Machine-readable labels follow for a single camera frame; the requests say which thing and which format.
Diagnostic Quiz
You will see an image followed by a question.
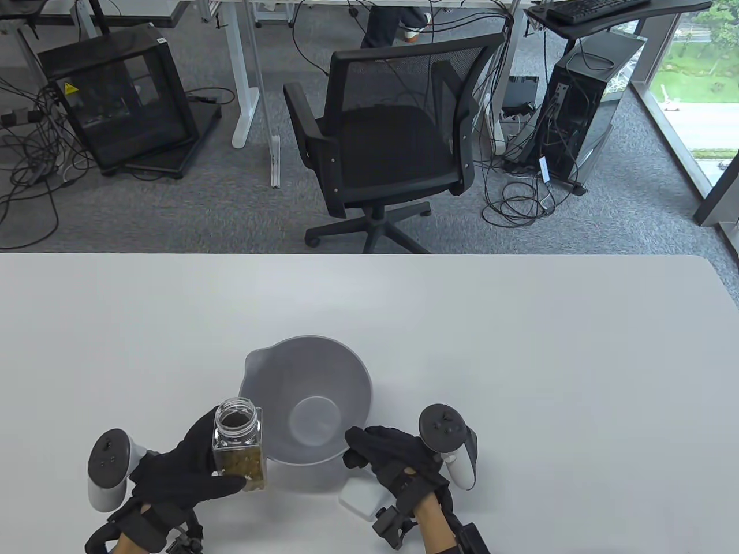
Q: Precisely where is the black mesh office chair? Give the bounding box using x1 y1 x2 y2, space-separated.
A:
283 32 507 254

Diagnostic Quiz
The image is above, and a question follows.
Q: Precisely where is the white desk frame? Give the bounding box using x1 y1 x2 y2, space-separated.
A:
35 0 529 189

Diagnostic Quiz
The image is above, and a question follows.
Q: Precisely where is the tangle of black cables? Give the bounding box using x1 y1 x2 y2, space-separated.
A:
0 75 79 250

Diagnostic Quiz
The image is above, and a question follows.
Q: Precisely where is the white hand controller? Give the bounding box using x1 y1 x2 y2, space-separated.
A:
87 428 159 513
419 404 479 491

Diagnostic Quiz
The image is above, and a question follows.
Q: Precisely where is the black glass cabinet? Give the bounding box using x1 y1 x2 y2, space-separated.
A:
38 23 223 179

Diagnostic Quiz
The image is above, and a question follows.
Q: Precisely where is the coil of black cable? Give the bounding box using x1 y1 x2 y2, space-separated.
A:
482 156 558 227

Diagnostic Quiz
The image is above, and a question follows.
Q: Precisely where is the person's left hand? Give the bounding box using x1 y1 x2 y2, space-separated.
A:
130 407 246 511

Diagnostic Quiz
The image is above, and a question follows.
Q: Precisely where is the black desk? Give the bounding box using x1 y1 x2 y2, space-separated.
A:
525 0 714 41

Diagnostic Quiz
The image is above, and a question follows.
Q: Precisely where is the white square jar lid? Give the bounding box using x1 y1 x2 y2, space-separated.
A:
338 474 389 523

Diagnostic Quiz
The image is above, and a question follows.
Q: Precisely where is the person's right forearm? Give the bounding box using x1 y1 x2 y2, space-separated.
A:
413 493 458 554

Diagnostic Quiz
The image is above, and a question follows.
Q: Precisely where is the pile of green raisins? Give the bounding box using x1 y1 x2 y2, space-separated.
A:
215 453 266 491

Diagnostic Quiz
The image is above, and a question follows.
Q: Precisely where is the white left hand controller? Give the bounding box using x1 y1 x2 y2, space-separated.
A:
87 428 159 513

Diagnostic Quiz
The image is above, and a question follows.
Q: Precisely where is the clear plastic jar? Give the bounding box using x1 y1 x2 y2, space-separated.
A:
212 397 267 492

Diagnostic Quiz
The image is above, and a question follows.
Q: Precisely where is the black right wrist camera rig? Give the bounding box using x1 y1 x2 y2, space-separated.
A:
372 488 491 554

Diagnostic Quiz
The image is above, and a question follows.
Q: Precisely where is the person's right hand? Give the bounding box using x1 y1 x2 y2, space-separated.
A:
344 426 451 513

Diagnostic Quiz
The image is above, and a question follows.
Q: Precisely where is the black computer tower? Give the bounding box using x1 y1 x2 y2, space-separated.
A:
534 30 647 195

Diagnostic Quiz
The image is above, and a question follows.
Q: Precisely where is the black left wrist camera rig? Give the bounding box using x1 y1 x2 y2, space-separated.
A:
85 496 206 554

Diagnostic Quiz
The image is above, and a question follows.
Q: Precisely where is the black keyboard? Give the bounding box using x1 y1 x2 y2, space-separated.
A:
546 0 652 25

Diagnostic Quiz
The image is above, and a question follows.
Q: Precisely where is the black wrist camera rig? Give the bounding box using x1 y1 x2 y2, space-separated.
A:
85 496 206 554
372 488 491 554

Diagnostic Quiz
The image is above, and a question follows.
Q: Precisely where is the white right hand controller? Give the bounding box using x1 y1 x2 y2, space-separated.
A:
419 404 479 491

